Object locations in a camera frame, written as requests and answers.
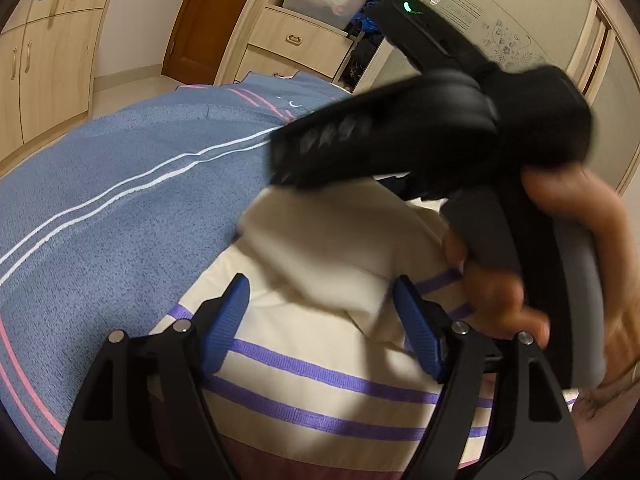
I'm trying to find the sliding-door wardrobe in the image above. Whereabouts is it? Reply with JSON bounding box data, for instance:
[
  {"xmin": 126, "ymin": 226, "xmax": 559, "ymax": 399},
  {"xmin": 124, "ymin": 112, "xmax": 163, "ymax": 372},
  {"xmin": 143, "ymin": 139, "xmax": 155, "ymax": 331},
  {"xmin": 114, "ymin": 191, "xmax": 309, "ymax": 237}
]
[{"xmin": 410, "ymin": 0, "xmax": 640, "ymax": 196}]

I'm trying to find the light wooden cabinet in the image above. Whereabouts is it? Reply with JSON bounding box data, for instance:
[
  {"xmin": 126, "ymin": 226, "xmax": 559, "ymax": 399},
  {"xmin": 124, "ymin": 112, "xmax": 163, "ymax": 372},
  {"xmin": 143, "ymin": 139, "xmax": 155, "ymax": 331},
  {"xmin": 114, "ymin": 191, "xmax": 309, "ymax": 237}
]
[{"xmin": 0, "ymin": 0, "xmax": 126, "ymax": 163}]

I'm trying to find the blue striped blanket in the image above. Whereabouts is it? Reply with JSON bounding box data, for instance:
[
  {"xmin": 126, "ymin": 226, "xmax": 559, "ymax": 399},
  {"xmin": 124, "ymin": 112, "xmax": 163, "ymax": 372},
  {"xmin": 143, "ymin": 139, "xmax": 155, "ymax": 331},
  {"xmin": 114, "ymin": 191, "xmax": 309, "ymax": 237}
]
[{"xmin": 0, "ymin": 71, "xmax": 361, "ymax": 471}]

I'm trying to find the pile of dark clothes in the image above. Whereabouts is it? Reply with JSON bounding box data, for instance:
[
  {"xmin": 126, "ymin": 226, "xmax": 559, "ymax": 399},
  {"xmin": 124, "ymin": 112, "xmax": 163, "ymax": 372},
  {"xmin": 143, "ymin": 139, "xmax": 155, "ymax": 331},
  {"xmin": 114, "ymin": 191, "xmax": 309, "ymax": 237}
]
[{"xmin": 345, "ymin": 0, "xmax": 436, "ymax": 93}]

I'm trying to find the cream hoodie with purple stripes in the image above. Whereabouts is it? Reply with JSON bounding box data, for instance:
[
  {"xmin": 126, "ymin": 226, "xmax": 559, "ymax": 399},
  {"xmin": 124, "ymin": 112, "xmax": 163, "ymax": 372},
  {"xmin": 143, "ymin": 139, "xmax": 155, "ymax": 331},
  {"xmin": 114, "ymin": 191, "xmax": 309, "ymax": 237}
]
[{"xmin": 150, "ymin": 180, "xmax": 581, "ymax": 480}]

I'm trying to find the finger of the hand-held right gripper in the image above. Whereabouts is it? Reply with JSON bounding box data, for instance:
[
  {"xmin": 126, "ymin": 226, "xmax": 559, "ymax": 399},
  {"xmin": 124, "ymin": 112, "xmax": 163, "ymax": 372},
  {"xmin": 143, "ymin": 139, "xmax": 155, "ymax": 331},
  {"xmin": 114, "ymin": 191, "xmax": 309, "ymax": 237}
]
[{"xmin": 267, "ymin": 70, "xmax": 502, "ymax": 191}]

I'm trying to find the brown wooden door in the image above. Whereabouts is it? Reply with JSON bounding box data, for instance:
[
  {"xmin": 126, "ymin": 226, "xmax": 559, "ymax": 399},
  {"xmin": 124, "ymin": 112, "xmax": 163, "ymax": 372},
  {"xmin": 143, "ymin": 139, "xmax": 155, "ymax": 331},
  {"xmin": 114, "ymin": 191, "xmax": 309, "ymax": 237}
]
[{"xmin": 161, "ymin": 0, "xmax": 271, "ymax": 86}]

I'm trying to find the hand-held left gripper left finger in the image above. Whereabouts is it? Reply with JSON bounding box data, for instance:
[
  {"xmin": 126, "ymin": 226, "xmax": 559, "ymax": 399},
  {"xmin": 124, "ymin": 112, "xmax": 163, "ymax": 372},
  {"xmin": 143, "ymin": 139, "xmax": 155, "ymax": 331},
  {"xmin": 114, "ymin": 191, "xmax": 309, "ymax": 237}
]
[{"xmin": 56, "ymin": 274, "xmax": 251, "ymax": 480}]

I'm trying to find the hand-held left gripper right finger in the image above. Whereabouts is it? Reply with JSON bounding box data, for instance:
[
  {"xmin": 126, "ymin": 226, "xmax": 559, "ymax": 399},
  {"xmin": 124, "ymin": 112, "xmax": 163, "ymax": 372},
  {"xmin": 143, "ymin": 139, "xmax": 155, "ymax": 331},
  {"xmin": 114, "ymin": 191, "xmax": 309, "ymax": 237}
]
[{"xmin": 392, "ymin": 275, "xmax": 588, "ymax": 480}]

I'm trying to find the person's right hand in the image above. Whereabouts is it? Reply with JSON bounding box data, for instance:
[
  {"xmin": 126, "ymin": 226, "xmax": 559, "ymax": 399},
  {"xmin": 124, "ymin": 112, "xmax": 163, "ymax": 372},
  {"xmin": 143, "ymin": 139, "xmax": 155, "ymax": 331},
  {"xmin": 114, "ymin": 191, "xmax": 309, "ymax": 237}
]
[{"xmin": 444, "ymin": 164, "xmax": 640, "ymax": 426}]

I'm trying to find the light wooden drawer unit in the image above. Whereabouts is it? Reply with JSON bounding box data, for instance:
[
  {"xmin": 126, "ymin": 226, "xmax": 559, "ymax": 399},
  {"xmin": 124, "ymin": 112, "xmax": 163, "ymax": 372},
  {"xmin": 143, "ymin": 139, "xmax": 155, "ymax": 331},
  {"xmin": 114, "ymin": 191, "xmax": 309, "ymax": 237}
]
[{"xmin": 215, "ymin": 0, "xmax": 357, "ymax": 86}]

